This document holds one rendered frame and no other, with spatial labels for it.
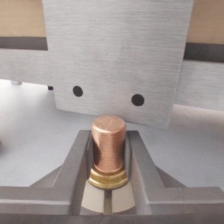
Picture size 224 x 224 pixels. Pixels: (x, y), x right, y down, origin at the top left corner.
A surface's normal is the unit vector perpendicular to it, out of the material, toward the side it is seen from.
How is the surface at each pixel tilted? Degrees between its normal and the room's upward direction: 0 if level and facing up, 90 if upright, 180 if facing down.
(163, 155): 180
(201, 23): 90
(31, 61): 90
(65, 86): 90
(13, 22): 90
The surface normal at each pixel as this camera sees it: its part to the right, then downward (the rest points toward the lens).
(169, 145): 0.02, -0.89
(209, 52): -0.33, 0.42
